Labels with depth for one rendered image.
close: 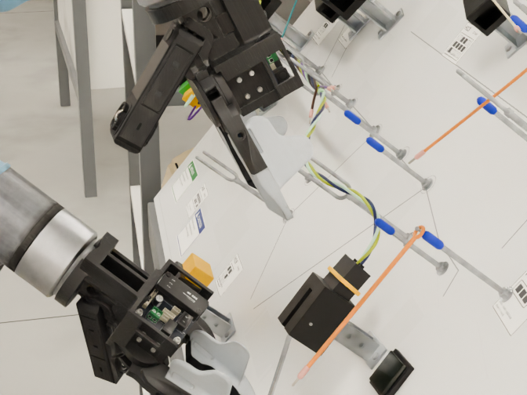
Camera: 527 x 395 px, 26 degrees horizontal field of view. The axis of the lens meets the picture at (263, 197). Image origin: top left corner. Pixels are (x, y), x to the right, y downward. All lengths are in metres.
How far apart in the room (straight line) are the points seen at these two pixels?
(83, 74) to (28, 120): 1.09
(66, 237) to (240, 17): 0.25
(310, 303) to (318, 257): 0.26
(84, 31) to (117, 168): 0.70
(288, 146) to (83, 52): 3.15
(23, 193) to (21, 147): 3.78
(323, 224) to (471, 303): 0.36
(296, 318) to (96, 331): 0.19
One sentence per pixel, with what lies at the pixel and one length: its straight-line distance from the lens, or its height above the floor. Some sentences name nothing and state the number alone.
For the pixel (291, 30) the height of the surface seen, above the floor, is 1.18.
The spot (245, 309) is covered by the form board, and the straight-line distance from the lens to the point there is 1.38.
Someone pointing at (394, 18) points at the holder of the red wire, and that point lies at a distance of 1.53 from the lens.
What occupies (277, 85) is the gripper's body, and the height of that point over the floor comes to 1.33.
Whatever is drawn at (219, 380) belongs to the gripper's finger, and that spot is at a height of 1.06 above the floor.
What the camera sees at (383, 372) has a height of 1.07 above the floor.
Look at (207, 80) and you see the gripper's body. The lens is 0.95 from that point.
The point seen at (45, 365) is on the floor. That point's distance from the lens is 3.20.
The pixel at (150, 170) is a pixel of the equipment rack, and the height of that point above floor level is 0.90.
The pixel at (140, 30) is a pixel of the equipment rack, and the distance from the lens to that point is 1.89.
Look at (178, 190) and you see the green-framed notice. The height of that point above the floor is 0.92.
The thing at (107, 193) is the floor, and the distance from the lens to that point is 4.29.
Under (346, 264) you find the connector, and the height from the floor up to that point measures 1.15.
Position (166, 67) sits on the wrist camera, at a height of 1.34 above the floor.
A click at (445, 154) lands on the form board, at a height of 1.19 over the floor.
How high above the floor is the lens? 1.60
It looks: 22 degrees down
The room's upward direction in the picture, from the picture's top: straight up
